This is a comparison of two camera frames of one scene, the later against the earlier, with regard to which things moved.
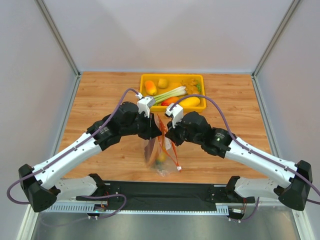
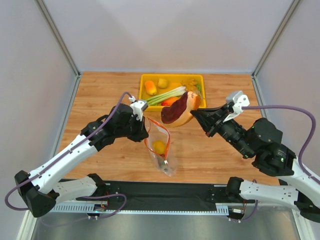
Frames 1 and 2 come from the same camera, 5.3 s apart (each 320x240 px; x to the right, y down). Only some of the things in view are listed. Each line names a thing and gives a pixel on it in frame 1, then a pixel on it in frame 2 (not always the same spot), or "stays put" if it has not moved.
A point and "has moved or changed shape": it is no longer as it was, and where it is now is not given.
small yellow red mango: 150,87 stays put
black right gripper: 173,133 -> 216,122
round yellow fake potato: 162,83 stays put
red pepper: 169,101 stays put
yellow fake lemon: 162,156 -> 159,147
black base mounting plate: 163,195 stays put
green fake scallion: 178,91 stays put
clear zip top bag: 160,154 has moved or changed shape
